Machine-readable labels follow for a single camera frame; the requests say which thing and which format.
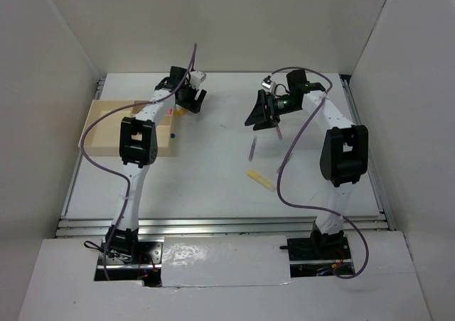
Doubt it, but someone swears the pink pen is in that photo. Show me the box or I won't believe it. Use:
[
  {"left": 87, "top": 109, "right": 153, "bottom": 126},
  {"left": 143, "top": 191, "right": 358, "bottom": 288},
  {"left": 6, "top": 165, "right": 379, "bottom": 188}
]
[{"left": 276, "top": 125, "right": 283, "bottom": 141}]

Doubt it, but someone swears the pink orange highlighter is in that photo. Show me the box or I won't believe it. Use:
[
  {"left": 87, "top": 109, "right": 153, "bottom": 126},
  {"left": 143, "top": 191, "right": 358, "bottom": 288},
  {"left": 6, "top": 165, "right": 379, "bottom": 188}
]
[{"left": 173, "top": 109, "right": 188, "bottom": 116}]

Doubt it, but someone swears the wooden organizer tray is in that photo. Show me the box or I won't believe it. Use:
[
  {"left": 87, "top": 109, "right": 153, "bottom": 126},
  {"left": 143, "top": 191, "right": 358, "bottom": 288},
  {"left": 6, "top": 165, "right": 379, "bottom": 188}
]
[{"left": 82, "top": 100, "right": 174, "bottom": 157}]

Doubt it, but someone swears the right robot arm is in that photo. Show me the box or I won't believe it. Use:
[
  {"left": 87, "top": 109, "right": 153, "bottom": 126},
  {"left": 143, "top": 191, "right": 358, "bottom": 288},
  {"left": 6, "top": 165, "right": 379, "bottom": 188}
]
[{"left": 245, "top": 67, "right": 368, "bottom": 259}]

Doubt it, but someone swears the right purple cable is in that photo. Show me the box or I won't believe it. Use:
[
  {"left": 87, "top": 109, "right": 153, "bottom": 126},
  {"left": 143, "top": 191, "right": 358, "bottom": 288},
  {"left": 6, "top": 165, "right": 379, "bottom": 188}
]
[{"left": 262, "top": 66, "right": 370, "bottom": 281}]

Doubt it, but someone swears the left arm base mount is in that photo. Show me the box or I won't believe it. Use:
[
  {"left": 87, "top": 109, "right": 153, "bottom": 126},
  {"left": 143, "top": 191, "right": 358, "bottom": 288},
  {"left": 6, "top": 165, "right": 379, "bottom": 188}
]
[{"left": 83, "top": 241, "right": 164, "bottom": 288}]

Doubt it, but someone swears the purple pen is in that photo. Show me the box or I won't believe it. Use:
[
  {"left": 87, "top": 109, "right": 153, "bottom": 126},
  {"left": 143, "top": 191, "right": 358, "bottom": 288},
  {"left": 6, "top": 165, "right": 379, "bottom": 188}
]
[{"left": 248, "top": 136, "right": 257, "bottom": 162}]

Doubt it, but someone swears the grey green pen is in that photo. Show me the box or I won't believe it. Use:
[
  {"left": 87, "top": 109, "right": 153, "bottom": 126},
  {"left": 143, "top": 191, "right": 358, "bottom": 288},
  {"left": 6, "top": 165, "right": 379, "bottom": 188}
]
[{"left": 277, "top": 153, "right": 292, "bottom": 174}]

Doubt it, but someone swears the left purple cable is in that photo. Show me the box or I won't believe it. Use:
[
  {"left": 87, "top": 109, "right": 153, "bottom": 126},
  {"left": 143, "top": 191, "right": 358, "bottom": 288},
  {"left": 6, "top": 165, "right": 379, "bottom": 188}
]
[{"left": 78, "top": 43, "right": 198, "bottom": 283}]

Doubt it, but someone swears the white cover plate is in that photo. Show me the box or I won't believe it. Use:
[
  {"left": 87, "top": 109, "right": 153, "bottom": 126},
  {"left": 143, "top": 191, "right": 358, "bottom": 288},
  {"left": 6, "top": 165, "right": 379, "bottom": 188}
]
[{"left": 161, "top": 235, "right": 291, "bottom": 288}]

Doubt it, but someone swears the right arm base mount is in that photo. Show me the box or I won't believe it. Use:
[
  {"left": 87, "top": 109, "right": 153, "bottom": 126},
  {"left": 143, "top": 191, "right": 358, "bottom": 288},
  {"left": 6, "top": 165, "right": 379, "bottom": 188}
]
[{"left": 279, "top": 237, "right": 355, "bottom": 278}]

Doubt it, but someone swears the purple cable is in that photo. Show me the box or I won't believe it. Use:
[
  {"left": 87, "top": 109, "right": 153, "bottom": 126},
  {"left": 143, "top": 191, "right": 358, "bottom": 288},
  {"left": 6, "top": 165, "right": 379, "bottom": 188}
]
[
  {"left": 262, "top": 66, "right": 370, "bottom": 281},
  {"left": 78, "top": 43, "right": 198, "bottom": 283}
]

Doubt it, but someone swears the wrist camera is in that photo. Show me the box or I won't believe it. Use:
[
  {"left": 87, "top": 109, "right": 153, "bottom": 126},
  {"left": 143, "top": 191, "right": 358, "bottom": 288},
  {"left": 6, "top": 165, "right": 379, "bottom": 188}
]
[
  {"left": 261, "top": 76, "right": 277, "bottom": 93},
  {"left": 188, "top": 70, "right": 207, "bottom": 89}
]

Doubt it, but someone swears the yellow highlighter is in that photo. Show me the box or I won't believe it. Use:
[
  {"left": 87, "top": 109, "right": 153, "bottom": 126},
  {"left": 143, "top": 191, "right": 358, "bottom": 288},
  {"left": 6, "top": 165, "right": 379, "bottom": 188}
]
[{"left": 247, "top": 169, "right": 276, "bottom": 192}]

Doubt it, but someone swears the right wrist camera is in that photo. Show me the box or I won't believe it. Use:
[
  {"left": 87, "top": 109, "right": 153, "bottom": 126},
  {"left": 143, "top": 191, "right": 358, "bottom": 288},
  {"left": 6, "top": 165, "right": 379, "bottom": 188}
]
[{"left": 261, "top": 76, "right": 277, "bottom": 93}]

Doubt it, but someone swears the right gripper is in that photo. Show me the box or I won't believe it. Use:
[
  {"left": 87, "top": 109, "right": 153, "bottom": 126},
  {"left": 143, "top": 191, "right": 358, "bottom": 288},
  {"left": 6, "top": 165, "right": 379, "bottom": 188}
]
[{"left": 245, "top": 89, "right": 301, "bottom": 131}]

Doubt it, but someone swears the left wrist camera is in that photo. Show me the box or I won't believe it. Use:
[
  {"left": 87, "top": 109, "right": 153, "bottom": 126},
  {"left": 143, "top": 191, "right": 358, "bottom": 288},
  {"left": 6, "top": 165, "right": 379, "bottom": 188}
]
[{"left": 188, "top": 70, "right": 207, "bottom": 89}]

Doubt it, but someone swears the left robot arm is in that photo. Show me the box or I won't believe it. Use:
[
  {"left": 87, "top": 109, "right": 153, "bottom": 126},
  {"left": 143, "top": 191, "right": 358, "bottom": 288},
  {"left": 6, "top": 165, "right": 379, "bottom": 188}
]
[{"left": 105, "top": 66, "right": 206, "bottom": 263}]

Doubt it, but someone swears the aluminium rail frame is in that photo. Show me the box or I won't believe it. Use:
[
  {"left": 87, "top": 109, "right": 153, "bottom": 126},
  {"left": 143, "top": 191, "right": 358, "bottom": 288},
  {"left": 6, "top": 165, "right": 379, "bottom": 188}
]
[{"left": 55, "top": 72, "right": 389, "bottom": 238}]

